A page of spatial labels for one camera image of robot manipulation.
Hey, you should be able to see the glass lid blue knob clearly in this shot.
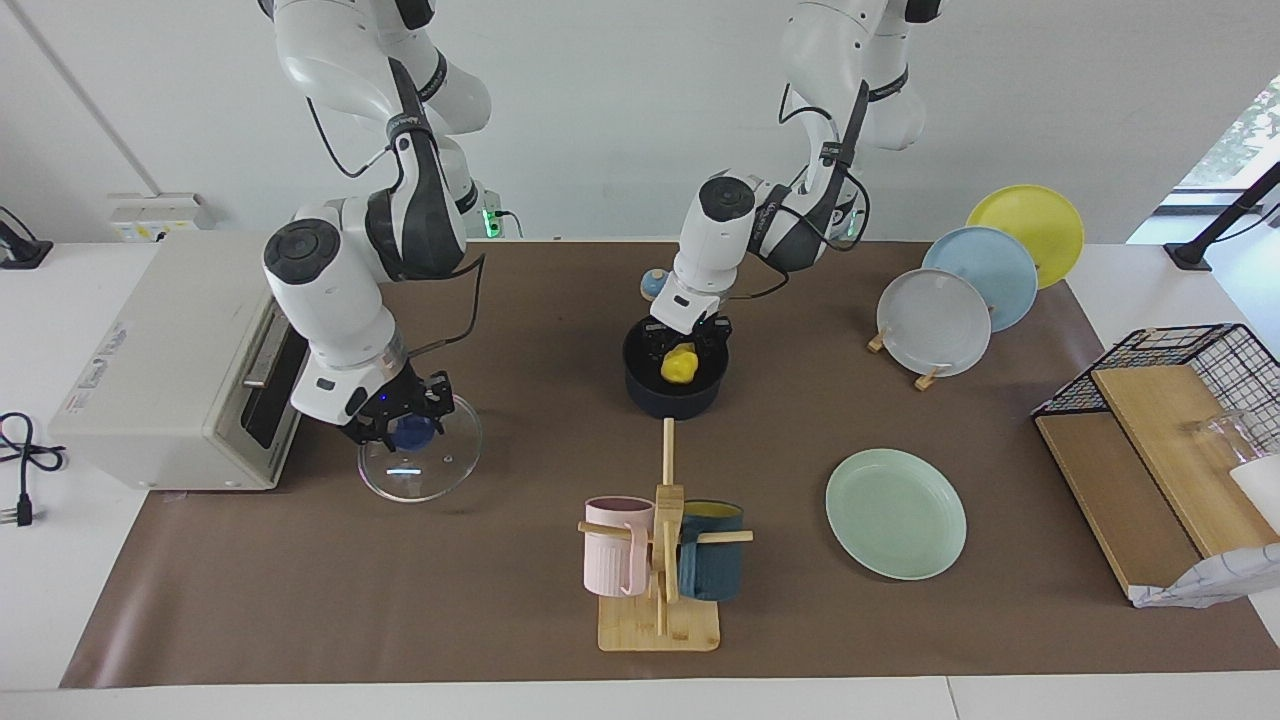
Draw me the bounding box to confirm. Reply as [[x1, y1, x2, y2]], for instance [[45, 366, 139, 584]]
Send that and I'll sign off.
[[357, 392, 483, 503]]

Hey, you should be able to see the wooden plate rack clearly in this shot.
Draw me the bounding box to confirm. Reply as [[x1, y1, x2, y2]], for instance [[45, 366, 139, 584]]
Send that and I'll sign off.
[[867, 325, 946, 392]]

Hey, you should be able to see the grey plate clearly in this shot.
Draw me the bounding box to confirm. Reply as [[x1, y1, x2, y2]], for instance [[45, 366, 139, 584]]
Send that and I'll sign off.
[[877, 268, 993, 379]]

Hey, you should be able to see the mint green plate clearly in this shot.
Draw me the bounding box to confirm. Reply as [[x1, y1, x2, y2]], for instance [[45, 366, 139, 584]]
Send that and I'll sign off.
[[825, 448, 968, 582]]

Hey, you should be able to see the light blue plate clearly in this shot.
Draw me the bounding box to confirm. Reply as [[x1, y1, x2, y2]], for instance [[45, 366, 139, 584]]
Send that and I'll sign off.
[[921, 226, 1040, 333]]

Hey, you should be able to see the yellow plate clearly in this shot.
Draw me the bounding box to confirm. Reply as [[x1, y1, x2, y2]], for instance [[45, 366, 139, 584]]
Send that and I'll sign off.
[[966, 184, 1086, 291]]

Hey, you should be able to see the dark blue saucepan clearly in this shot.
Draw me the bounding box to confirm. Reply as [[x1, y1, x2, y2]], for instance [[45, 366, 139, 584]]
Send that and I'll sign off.
[[622, 318, 729, 420]]

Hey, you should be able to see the brown table mat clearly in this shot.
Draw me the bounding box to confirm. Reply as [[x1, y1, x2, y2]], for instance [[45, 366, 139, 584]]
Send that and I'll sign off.
[[60, 240, 1280, 689]]

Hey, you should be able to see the pink ribbed mug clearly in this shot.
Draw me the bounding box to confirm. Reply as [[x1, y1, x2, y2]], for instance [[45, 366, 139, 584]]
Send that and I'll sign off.
[[584, 496, 657, 598]]

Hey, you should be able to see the dark teal mug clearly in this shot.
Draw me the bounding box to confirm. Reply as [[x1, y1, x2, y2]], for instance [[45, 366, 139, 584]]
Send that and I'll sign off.
[[677, 500, 745, 602]]

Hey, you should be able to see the beige toaster oven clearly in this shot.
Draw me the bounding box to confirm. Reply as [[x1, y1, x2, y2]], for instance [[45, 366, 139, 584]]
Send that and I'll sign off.
[[48, 232, 313, 492]]

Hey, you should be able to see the wooden mug rack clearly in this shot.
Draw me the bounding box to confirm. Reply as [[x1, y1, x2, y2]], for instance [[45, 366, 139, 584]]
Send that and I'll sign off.
[[577, 418, 754, 653]]

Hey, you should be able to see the white power strip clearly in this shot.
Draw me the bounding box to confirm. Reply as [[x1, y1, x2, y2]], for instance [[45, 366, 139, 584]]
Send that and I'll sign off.
[[107, 193, 216, 243]]

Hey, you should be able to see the brown wooden board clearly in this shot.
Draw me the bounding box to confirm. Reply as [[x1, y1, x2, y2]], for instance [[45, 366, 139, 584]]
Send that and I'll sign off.
[[1035, 412, 1204, 601]]

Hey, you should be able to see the light wooden board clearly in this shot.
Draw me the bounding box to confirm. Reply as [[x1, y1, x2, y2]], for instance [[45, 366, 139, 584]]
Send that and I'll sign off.
[[1091, 364, 1280, 559]]

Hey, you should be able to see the black clamp stand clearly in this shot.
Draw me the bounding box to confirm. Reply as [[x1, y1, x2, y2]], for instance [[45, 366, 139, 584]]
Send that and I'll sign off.
[[1163, 160, 1280, 272]]

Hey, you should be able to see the clear drinking glass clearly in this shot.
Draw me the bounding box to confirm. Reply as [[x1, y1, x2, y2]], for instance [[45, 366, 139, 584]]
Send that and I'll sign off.
[[1185, 408, 1266, 466]]

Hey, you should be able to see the white checked cloth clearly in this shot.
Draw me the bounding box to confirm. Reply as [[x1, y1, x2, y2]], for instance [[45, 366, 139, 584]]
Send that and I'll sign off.
[[1130, 543, 1280, 609]]

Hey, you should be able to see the white cup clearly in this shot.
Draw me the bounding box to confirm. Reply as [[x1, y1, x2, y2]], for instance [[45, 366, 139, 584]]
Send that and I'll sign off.
[[1228, 455, 1280, 534]]

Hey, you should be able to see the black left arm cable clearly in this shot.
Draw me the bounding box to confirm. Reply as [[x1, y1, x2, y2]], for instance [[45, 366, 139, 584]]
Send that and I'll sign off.
[[745, 85, 873, 301]]

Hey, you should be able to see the black power cord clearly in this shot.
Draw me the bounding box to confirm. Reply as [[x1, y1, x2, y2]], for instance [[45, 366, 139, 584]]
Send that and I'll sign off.
[[0, 412, 69, 528]]

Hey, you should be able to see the black desk mount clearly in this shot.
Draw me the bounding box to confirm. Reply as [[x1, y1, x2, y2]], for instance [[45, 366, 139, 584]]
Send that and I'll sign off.
[[0, 205, 53, 270]]

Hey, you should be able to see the black wire basket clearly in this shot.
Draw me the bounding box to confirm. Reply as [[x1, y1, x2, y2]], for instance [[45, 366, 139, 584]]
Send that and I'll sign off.
[[1031, 323, 1280, 456]]

